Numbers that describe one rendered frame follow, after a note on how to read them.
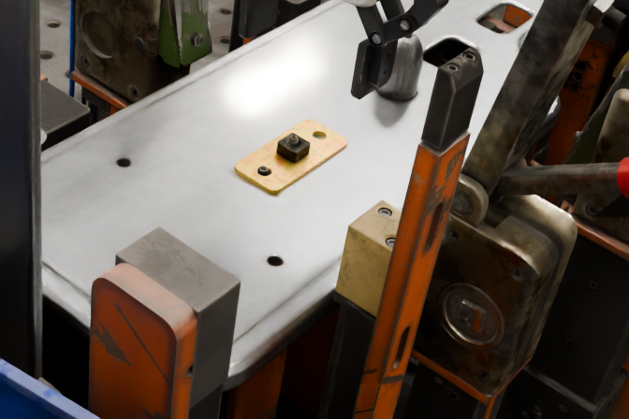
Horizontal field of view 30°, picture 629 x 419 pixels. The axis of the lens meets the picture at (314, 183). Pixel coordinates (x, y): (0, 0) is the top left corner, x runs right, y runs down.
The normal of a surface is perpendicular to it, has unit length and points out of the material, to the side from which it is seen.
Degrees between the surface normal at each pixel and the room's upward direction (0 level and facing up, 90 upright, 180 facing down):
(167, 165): 0
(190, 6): 78
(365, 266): 90
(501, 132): 90
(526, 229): 0
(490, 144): 90
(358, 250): 90
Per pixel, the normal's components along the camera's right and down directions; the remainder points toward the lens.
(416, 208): -0.61, 0.43
